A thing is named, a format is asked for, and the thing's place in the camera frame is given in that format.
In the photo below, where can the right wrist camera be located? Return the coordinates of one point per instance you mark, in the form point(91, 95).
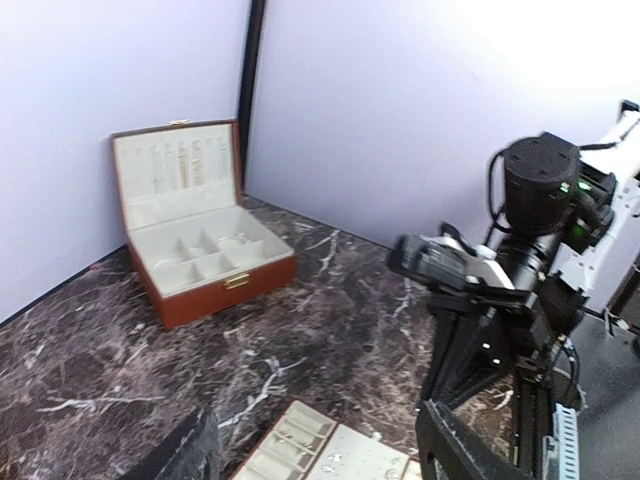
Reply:
point(447, 261)

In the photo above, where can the red wooden jewelry box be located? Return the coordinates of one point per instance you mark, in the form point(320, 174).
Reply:
point(196, 248)

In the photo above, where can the beige jewelry tray insert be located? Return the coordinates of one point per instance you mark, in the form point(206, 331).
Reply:
point(306, 444)

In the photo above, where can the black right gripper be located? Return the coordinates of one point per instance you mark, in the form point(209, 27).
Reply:
point(484, 332)

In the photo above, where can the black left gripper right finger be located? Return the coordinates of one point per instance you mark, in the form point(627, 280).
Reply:
point(445, 441)

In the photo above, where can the white slotted cable duct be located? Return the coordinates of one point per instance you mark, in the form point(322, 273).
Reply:
point(560, 453)

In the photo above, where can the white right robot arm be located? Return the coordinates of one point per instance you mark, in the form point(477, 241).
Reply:
point(563, 208)

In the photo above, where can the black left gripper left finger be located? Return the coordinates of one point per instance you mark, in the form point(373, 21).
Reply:
point(190, 451)

